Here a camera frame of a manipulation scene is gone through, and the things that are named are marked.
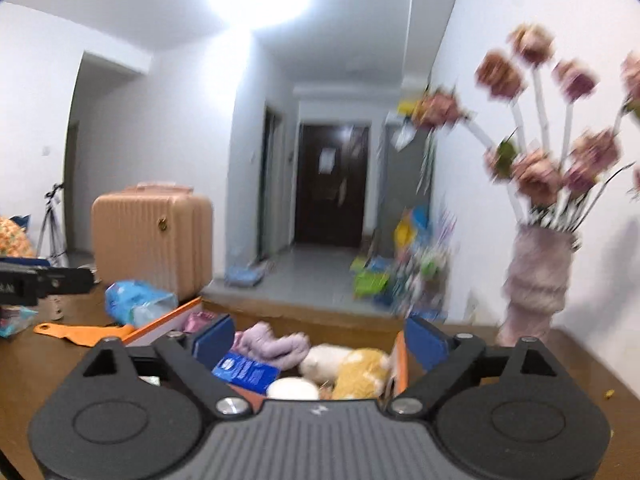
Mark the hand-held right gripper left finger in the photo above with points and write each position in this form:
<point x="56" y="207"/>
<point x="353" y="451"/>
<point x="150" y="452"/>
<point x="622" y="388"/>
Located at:
<point x="215" y="341"/>

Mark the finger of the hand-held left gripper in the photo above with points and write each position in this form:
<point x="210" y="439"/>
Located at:
<point x="25" y="262"/>
<point x="67" y="280"/>

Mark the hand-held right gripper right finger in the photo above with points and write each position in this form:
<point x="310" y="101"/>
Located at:
<point x="425" y="342"/>

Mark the dark blue printed packet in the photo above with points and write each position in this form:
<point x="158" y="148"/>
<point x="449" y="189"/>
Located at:
<point x="245" y="372"/>

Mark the lilac fluffy cloth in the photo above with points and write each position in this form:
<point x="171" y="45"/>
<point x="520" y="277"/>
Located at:
<point x="272" y="345"/>

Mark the yellow plush toy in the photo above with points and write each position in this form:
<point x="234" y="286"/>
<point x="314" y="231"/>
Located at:
<point x="362" y="372"/>

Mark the shallow cardboard box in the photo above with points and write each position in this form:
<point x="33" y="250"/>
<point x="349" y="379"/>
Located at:
<point x="325" y="322"/>

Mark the orange floral cushion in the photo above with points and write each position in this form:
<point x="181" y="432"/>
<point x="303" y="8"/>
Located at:
<point x="15" y="240"/>

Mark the small white bottle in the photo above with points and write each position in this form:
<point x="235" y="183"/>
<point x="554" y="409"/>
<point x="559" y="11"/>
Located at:
<point x="57" y="307"/>

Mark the pastel plastic packet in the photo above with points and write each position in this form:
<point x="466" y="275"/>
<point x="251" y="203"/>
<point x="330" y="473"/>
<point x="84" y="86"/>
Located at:
<point x="15" y="321"/>

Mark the orange flat plastic piece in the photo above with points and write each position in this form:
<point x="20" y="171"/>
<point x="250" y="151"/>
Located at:
<point x="85" y="334"/>

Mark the light blue tissue pack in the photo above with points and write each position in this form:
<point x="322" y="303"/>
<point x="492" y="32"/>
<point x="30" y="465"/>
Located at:
<point x="137" y="302"/>

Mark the blue floor mat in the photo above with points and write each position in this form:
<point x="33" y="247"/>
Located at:
<point x="247" y="275"/>

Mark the storage cart with supplies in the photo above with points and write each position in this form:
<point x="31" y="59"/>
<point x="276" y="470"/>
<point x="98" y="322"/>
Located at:
<point x="407" y="270"/>

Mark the beige ribbed suitcase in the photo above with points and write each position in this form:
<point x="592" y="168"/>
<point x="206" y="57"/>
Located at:
<point x="150" y="240"/>

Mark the pink textured vase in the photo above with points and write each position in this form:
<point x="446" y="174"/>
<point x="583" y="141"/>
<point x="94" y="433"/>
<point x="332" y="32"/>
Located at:
<point x="537" y="285"/>

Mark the grey refrigerator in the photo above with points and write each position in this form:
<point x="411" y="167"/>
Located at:
<point x="405" y="185"/>

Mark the side room door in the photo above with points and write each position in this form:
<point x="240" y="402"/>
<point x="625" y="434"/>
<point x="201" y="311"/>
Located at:
<point x="270" y="185"/>

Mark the dark brown entrance door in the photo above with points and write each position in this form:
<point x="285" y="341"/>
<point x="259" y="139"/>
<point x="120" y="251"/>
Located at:
<point x="332" y="185"/>

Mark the dried pink rose bouquet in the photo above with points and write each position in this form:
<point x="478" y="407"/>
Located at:
<point x="535" y="170"/>

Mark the yellow box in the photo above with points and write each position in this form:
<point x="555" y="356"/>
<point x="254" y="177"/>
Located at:
<point x="406" y="108"/>

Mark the camera tripod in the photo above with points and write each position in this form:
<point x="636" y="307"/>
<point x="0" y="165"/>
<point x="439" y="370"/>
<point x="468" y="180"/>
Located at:
<point x="50" y="230"/>

